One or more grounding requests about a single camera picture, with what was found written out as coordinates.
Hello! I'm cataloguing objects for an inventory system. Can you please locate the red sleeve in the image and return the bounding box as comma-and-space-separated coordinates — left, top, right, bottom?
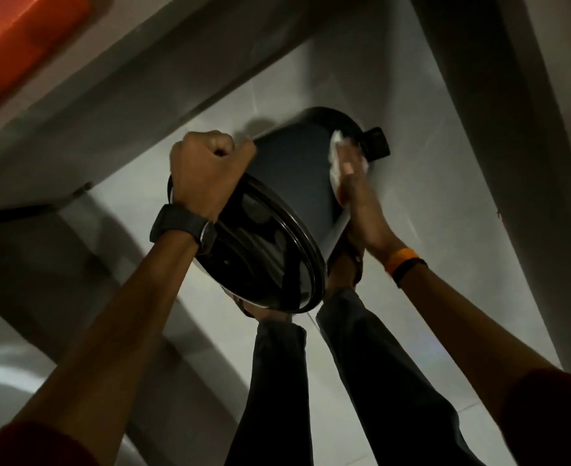
498, 368, 571, 466
0, 421, 101, 466

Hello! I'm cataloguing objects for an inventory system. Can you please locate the white cleaning cloth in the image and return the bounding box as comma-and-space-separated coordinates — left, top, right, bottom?
329, 130, 370, 202

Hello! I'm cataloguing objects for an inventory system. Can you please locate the red right sleeve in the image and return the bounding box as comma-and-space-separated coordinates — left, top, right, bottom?
498, 368, 571, 466

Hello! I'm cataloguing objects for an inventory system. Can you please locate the black wristband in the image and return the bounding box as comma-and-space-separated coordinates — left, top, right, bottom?
391, 258, 429, 289

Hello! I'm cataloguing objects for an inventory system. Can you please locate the person's right trouser leg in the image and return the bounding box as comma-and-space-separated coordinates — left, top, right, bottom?
316, 287, 486, 466

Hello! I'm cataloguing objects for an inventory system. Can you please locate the orange wristband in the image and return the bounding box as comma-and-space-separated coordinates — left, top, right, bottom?
384, 248, 420, 276

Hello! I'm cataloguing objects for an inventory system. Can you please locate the orange plastic container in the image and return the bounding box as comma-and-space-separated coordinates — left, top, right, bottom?
0, 0, 92, 119

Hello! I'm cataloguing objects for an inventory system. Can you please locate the grey stone counter slab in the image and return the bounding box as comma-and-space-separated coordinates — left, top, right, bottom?
0, 0, 359, 228

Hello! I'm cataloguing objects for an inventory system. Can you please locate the black wristwatch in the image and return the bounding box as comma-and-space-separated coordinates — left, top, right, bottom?
150, 204, 218, 255

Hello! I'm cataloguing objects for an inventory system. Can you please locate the red left sleeve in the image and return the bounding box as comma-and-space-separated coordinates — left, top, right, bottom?
0, 421, 101, 466

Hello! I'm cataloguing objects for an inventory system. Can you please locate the person's left foot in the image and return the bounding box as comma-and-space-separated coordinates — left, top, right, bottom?
225, 290, 293, 325

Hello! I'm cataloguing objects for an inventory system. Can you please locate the person's right foot in sandal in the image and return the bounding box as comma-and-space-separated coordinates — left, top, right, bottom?
323, 232, 365, 300

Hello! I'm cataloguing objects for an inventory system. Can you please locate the person's trouser leg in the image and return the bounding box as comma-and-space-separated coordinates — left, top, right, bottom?
316, 287, 486, 466
224, 319, 314, 466

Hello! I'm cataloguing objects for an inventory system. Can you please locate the person's right hand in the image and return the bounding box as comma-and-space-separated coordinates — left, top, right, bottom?
336, 142, 409, 263

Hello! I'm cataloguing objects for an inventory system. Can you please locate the person's left hand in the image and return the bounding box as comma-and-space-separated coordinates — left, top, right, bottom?
169, 130, 258, 224

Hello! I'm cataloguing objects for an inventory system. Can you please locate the person's left forearm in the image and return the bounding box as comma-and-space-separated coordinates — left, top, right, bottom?
13, 230, 204, 466

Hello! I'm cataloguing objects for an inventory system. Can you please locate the person's right forearm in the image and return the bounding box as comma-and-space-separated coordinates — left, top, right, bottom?
385, 259, 560, 423

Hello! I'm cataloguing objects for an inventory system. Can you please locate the person's left trouser leg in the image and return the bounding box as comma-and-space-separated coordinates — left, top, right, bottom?
224, 319, 314, 466

